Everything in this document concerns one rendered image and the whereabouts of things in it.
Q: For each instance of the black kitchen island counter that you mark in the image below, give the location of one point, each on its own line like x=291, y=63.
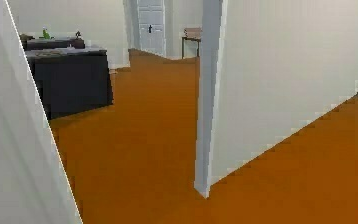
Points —
x=72, y=81

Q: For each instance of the brown side table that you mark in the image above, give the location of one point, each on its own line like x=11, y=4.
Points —
x=192, y=37

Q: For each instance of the white panelled room door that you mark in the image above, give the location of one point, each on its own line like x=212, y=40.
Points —
x=151, y=26

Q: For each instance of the small dark object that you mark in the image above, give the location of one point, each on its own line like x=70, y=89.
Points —
x=78, y=34

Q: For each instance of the dark brown counter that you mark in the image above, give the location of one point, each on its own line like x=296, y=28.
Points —
x=53, y=43

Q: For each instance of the green bottle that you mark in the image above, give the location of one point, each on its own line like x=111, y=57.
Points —
x=46, y=34

